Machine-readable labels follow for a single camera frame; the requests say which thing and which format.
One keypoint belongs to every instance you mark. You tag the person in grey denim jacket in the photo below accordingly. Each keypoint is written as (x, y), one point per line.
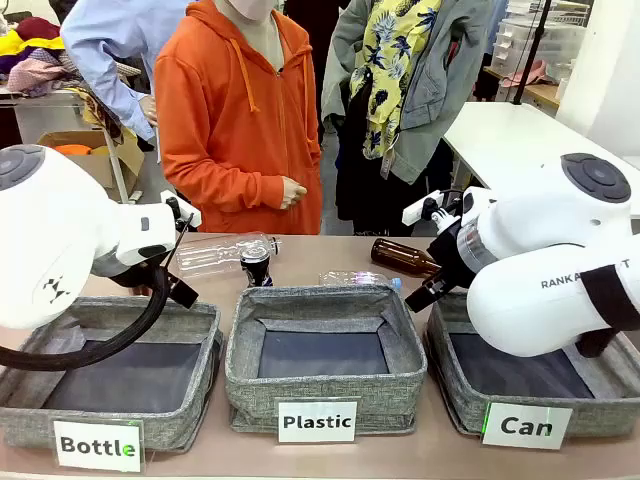
(400, 100)

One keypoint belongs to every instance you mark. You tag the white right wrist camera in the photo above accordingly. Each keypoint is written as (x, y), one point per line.
(417, 210)

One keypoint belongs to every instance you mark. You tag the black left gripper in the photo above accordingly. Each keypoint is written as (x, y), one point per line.
(132, 275)

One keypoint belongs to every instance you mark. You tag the orange hoodie person right hand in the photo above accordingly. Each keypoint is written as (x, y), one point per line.
(294, 192)

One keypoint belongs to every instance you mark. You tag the grey fabric basket labelled Can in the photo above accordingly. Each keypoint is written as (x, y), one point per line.
(595, 415)

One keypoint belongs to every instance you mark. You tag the brown cardboard box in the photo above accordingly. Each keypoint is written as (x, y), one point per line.
(100, 160)

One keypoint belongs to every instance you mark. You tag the grey fabric basket labelled Plastic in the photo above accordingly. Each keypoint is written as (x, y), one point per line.
(325, 390)

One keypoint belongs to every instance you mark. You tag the white side table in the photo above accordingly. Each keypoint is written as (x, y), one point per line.
(505, 145)

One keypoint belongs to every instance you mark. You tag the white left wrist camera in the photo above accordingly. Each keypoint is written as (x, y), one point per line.
(186, 212)

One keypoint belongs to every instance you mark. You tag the blue shirt person hand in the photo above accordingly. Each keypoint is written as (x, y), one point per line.
(148, 110)

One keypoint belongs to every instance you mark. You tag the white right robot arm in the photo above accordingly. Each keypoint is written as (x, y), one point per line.
(540, 250)

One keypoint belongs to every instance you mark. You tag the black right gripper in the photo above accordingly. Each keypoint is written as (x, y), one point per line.
(452, 260)

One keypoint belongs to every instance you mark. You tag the brown glass bottle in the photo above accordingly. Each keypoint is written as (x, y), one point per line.
(400, 255)

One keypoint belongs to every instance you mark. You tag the pile of colourful clothes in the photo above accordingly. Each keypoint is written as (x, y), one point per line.
(35, 55)

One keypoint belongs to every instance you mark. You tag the white Bottle label sign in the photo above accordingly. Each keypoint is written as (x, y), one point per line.
(97, 445)

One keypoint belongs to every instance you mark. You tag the large clear plastic bottle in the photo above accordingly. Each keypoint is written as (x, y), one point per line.
(210, 257)

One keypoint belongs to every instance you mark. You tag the black drink can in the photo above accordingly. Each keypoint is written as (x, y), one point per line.
(256, 270)

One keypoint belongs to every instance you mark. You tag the white Plastic label sign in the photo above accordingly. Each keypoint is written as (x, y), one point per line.
(317, 421)

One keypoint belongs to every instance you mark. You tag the person in light blue shirt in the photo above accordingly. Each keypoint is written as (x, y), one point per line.
(110, 50)

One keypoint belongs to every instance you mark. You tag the pink cloth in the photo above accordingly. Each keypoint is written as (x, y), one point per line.
(527, 75)

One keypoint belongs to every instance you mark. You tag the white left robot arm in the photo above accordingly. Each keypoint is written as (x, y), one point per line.
(55, 235)

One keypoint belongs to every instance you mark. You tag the grey fabric basket labelled Bottle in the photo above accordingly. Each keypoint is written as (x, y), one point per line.
(150, 400)

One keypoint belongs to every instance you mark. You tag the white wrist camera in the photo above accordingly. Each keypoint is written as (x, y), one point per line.
(186, 212)
(417, 210)

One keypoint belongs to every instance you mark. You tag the clear plastic storage drawers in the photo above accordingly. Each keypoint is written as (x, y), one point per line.
(545, 45)

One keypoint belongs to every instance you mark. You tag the black stand pole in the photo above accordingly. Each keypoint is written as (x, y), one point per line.
(532, 50)

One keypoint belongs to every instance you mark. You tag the person in orange hoodie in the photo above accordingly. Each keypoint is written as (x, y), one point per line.
(225, 125)

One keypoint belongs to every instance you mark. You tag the small clear plastic bottle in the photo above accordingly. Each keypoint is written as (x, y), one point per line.
(357, 278)

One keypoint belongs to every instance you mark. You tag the white Can label sign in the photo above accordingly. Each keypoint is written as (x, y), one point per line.
(526, 426)

